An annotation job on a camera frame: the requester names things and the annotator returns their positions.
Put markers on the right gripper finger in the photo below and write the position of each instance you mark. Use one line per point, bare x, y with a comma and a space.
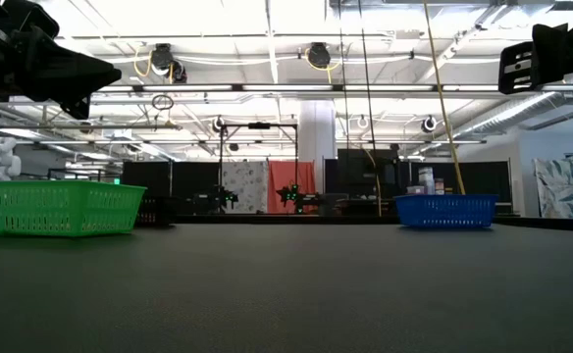
516, 67
550, 54

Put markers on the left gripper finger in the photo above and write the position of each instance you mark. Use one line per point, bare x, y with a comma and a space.
66, 71
78, 108

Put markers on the black background robot arm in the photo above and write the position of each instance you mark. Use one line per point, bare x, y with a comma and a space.
298, 195
215, 198

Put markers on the white robot figure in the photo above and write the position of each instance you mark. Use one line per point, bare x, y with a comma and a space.
2, 162

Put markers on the green plastic basket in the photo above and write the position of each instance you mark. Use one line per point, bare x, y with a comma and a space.
56, 211

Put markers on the black partition panel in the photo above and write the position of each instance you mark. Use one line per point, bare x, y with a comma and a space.
483, 179
193, 176

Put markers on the leaf patterned cloth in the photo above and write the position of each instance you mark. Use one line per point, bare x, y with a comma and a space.
561, 186

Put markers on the black plastic basket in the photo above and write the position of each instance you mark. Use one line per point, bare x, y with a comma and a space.
155, 212

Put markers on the white container stack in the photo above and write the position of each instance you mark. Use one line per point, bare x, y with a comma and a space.
426, 179

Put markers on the blue plastic basket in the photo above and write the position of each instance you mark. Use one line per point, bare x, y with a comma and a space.
446, 211

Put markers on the black equipment cabinet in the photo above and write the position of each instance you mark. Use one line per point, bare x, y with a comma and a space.
365, 171

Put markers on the grey patterned cloth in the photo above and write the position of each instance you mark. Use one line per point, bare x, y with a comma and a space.
247, 184

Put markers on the white square column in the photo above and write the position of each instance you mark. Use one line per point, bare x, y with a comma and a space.
317, 137

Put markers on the orange cloth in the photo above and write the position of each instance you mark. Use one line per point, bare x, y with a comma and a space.
286, 174

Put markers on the black table mat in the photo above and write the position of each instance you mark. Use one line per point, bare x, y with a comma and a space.
267, 294

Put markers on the black metal rig frame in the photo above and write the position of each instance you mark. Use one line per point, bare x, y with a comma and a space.
258, 125

